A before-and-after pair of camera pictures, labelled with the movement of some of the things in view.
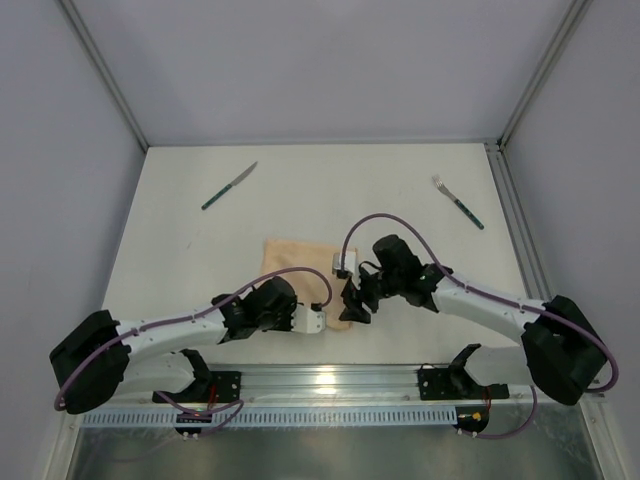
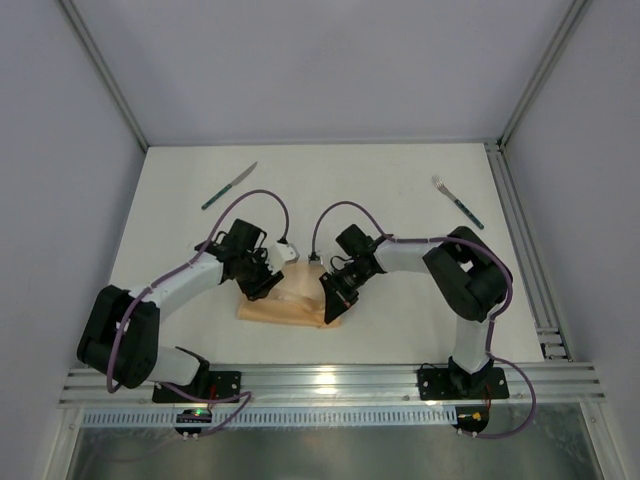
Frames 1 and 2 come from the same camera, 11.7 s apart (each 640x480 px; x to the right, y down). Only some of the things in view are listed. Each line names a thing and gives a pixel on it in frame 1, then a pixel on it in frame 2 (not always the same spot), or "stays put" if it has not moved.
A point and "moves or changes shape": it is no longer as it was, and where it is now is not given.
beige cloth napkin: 308,270 moves or changes shape
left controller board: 188,417 stays put
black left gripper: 288,317 -> 261,279
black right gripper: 365,292 -> 338,288
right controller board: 471,419 stays put
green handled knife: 229,186 stays put
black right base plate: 455,383 stays put
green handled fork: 440,185 stays put
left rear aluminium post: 107,72 stays put
